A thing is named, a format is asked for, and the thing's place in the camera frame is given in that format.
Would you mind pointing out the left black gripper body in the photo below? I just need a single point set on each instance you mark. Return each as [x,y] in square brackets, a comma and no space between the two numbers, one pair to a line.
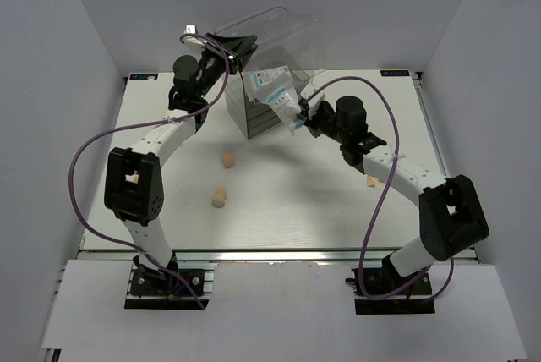
[213,69]

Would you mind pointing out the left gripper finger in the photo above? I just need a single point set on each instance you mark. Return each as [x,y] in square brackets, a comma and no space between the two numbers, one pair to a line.
[236,43]
[240,56]

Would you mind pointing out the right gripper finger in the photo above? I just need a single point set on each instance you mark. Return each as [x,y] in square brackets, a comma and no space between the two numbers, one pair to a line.
[303,118]
[306,105]

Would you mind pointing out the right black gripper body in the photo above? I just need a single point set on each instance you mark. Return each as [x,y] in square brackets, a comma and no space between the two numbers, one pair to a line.
[323,122]

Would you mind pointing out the cotton pad packet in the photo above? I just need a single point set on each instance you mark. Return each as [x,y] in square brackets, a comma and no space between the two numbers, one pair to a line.
[283,101]
[264,77]

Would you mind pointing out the clear acrylic drawer organizer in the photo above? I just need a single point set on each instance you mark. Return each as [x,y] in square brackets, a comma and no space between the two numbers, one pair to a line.
[288,52]

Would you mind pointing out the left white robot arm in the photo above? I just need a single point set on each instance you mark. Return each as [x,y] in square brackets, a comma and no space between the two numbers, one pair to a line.
[134,186]

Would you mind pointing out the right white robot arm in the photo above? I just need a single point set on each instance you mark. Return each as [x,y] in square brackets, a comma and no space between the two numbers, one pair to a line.
[451,218]

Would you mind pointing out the left blue table label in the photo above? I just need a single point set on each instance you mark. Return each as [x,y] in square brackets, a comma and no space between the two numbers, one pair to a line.
[143,76]

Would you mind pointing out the blue table label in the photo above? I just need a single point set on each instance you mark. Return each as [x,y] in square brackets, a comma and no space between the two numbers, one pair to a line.
[394,73]
[143,76]

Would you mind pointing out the right blue table label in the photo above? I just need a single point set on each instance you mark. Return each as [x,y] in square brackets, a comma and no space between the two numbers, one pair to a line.
[394,73]

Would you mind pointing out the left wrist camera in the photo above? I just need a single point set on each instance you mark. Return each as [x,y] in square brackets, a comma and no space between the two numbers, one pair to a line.
[189,36]

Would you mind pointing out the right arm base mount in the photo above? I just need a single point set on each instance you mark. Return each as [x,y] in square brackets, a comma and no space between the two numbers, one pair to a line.
[378,281]

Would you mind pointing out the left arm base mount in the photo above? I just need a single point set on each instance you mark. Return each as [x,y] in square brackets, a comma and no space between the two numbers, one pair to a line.
[150,289]

